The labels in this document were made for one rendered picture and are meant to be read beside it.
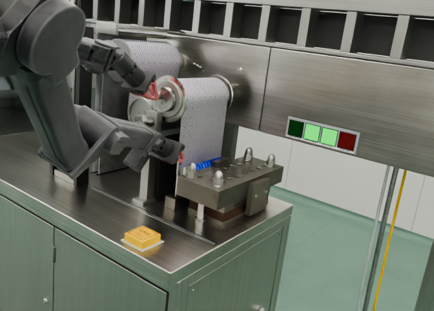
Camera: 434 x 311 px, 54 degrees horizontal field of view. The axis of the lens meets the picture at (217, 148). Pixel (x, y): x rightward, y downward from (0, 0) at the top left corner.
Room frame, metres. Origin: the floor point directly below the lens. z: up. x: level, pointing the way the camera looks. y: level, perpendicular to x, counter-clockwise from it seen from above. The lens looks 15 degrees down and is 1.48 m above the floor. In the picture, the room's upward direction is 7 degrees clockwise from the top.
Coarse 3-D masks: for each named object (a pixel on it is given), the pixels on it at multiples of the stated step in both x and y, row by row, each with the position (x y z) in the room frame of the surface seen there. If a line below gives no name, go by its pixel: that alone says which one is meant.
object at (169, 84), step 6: (162, 84) 1.35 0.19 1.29; (168, 84) 1.34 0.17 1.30; (174, 84) 1.32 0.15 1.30; (174, 90) 1.32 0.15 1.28; (180, 96) 1.31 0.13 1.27; (228, 96) 1.52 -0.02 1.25; (180, 102) 1.31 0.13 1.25; (156, 108) 1.36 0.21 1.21; (174, 108) 1.32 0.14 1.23; (168, 114) 1.33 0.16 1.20; (174, 114) 1.31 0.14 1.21
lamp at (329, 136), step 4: (324, 128) 1.38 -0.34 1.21; (324, 132) 1.38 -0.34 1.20; (328, 132) 1.37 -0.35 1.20; (332, 132) 1.36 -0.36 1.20; (336, 132) 1.35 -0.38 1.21; (324, 136) 1.37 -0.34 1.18; (328, 136) 1.37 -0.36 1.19; (332, 136) 1.36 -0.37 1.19; (324, 140) 1.37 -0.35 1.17; (328, 140) 1.37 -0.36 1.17; (332, 140) 1.36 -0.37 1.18; (332, 144) 1.36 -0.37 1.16
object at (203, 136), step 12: (192, 120) 1.35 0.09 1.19; (204, 120) 1.40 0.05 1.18; (216, 120) 1.46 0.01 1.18; (180, 132) 1.31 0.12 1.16; (192, 132) 1.36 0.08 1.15; (204, 132) 1.41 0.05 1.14; (216, 132) 1.47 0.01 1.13; (192, 144) 1.36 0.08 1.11; (204, 144) 1.42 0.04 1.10; (216, 144) 1.47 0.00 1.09; (180, 156) 1.32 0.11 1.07; (192, 156) 1.37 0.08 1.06; (204, 156) 1.42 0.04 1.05; (216, 156) 1.48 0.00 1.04
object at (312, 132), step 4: (308, 124) 1.41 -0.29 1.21; (308, 128) 1.41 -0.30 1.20; (312, 128) 1.40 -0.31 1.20; (316, 128) 1.39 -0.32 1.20; (308, 132) 1.41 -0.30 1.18; (312, 132) 1.40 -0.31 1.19; (316, 132) 1.39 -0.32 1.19; (304, 136) 1.41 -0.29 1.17; (308, 136) 1.41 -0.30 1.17; (312, 136) 1.40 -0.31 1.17; (316, 136) 1.39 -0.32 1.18; (316, 140) 1.39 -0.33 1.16
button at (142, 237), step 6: (138, 228) 1.09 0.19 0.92; (144, 228) 1.09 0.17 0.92; (126, 234) 1.05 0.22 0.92; (132, 234) 1.05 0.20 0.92; (138, 234) 1.05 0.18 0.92; (144, 234) 1.06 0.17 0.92; (150, 234) 1.06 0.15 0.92; (156, 234) 1.06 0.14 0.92; (126, 240) 1.05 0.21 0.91; (132, 240) 1.03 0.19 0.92; (138, 240) 1.02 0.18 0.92; (144, 240) 1.02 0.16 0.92; (150, 240) 1.04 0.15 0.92; (156, 240) 1.06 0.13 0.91; (138, 246) 1.02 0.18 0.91; (144, 246) 1.02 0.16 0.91
